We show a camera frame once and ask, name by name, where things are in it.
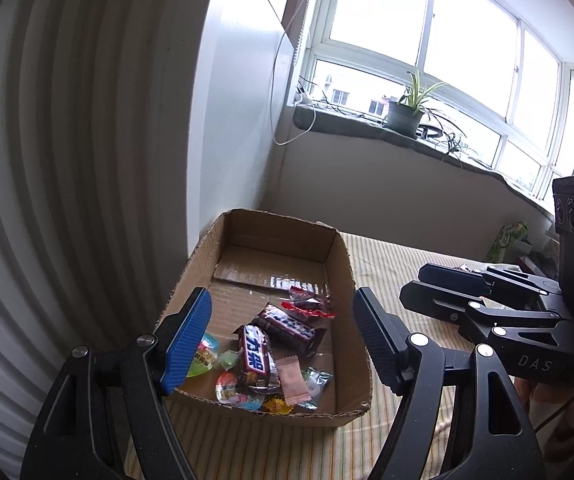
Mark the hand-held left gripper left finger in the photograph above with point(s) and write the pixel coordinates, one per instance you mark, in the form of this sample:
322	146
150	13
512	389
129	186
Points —
189	340

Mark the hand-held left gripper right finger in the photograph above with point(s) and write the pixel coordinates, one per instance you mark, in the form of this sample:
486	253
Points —
377	335

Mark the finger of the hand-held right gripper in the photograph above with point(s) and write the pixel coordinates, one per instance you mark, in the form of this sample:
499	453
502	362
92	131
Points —
452	277
432	300

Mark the dark snack packet red ends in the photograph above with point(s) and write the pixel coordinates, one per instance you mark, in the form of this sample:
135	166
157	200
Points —
309	304

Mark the yellow candy packet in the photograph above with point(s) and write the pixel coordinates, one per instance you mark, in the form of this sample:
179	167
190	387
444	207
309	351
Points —
276	404

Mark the cardboard box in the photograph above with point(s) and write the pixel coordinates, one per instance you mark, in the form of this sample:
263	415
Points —
277	250

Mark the small green jelly candy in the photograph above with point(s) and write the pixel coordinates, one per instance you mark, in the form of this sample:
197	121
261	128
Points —
227	359

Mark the jelly cup with red print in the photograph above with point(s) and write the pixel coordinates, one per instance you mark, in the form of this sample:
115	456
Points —
227	386

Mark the green patterned bag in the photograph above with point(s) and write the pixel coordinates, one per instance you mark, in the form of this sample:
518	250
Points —
507	240

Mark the dark chocolate bar blue print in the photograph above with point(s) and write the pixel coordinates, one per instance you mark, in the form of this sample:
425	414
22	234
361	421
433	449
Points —
257	357
289	327

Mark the clear teal candy packet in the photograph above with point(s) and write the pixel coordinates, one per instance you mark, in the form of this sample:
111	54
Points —
317	380

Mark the light blue candy packet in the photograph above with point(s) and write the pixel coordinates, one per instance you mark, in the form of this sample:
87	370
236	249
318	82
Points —
249	400

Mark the pink candy packet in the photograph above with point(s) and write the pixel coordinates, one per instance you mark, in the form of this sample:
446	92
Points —
292	377

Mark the spider plant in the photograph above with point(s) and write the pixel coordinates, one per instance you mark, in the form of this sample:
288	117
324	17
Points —
452	147

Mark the potted plant in dark pot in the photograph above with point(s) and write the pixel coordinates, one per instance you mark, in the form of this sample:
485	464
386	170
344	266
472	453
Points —
402	117

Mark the dark green windowsill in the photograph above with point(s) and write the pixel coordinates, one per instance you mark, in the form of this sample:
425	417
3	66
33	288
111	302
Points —
347	125

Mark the white framed window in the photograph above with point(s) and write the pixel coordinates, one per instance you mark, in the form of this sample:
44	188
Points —
521	85

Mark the white pleated curtain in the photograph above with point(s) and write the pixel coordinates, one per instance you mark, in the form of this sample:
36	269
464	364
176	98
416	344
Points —
67	160

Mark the white charger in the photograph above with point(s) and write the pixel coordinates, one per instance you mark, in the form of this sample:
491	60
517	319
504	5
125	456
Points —
302	97

